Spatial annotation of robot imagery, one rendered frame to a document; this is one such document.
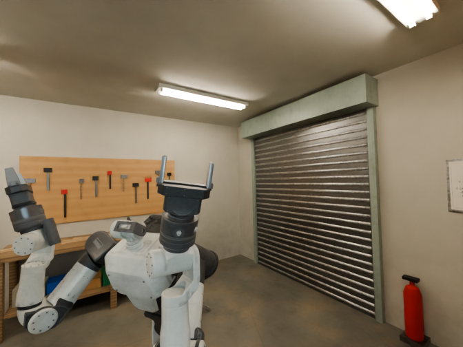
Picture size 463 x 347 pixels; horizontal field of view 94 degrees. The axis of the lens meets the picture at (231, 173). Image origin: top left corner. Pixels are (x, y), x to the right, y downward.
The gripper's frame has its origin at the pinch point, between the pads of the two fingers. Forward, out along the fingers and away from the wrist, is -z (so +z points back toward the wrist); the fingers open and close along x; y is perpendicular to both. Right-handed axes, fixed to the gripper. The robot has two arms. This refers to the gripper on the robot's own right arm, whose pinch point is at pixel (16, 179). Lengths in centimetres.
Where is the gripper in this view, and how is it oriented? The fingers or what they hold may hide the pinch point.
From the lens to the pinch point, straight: 107.8
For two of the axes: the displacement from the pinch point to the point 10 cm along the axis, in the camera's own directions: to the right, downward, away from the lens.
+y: -7.7, 2.6, -5.8
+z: 3.2, 9.5, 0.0
